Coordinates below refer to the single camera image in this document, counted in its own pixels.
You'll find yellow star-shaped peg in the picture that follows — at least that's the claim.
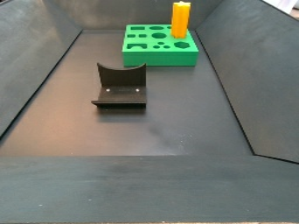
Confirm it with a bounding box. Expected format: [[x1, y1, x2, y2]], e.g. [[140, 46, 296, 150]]
[[171, 1, 192, 39]]

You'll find green shape-sorter block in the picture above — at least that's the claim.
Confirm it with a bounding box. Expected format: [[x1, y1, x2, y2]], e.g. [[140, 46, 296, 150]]
[[121, 24, 199, 67]]

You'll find black curved cradle stand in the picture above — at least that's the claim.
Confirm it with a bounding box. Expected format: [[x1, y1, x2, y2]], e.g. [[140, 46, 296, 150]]
[[91, 64, 147, 107]]

